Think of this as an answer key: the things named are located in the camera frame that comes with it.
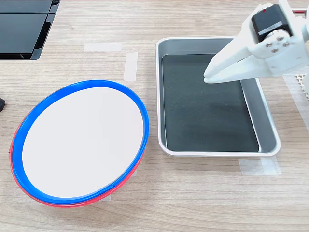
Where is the white plate with blue rim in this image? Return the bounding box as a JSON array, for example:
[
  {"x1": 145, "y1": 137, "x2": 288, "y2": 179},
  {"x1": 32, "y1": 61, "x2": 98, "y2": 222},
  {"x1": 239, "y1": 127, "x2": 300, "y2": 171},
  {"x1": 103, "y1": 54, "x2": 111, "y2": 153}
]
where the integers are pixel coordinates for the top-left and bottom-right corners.
[{"x1": 11, "y1": 79, "x2": 150, "y2": 206}]

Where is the steel tray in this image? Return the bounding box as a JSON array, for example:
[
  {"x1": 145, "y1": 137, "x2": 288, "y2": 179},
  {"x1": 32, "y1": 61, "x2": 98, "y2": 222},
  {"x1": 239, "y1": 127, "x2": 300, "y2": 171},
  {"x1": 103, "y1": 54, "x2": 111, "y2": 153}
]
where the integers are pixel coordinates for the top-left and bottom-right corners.
[{"x1": 155, "y1": 36, "x2": 282, "y2": 157}]

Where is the black mat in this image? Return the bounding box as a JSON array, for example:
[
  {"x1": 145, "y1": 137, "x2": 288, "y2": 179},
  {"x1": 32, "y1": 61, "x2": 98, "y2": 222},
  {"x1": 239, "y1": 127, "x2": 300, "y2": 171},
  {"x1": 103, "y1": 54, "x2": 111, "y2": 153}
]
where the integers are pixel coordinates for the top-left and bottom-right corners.
[{"x1": 161, "y1": 53, "x2": 260, "y2": 153}]

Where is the clear tape strip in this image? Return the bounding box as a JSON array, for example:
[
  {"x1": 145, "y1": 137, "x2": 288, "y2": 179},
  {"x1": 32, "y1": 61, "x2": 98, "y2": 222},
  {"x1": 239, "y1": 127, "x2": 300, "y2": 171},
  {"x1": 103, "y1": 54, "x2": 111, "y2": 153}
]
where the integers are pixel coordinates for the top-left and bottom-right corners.
[
  {"x1": 238, "y1": 156, "x2": 282, "y2": 176},
  {"x1": 123, "y1": 52, "x2": 139, "y2": 82},
  {"x1": 84, "y1": 43, "x2": 122, "y2": 52}
]

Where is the black glossy device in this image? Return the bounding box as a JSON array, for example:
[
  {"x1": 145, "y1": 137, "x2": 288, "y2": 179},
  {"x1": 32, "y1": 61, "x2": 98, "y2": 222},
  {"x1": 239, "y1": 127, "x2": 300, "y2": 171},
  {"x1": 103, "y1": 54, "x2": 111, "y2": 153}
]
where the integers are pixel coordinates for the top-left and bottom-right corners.
[{"x1": 0, "y1": 0, "x2": 61, "y2": 60}]

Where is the white plate with red rim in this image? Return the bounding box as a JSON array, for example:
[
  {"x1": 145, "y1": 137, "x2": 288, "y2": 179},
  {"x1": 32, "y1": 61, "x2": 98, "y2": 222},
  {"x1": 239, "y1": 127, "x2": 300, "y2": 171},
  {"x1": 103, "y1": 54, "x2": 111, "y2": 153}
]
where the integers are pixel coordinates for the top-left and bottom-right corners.
[{"x1": 9, "y1": 135, "x2": 145, "y2": 208}]

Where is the pale perforated base plate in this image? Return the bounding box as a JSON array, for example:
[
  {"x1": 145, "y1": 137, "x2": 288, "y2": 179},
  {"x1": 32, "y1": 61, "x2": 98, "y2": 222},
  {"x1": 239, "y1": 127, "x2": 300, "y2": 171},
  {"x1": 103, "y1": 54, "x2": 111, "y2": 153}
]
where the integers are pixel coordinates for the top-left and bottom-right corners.
[{"x1": 294, "y1": 73, "x2": 309, "y2": 100}]

